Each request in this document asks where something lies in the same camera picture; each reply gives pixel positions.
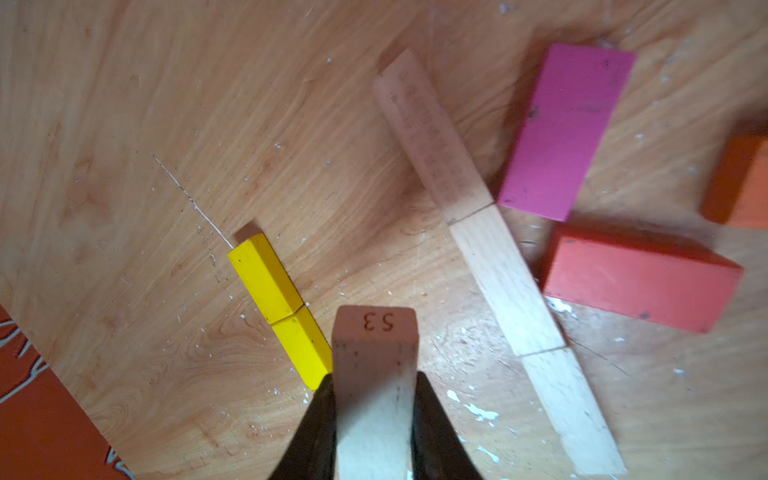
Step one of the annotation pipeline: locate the yellow block front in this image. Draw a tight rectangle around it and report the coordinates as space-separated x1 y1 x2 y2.
228 233 304 325

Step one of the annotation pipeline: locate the yellow block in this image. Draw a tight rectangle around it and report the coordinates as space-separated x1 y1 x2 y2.
228 233 304 325
272 306 332 390

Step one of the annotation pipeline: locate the orange building block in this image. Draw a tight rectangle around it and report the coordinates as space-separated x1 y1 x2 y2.
700 135 767 230

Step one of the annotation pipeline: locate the red building block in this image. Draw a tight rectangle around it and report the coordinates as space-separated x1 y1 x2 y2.
542 225 745 334

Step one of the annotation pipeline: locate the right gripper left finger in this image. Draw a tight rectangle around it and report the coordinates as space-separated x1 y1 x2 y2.
269 374 336 480

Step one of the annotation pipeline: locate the magenta block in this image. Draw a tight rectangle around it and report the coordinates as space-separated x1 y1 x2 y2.
497 43 636 221

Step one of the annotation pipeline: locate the natural wood block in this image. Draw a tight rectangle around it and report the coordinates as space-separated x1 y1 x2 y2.
449 205 566 356
332 305 419 479
373 49 493 224
522 348 627 475

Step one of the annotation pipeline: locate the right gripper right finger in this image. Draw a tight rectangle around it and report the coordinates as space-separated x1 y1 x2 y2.
411 371 482 480

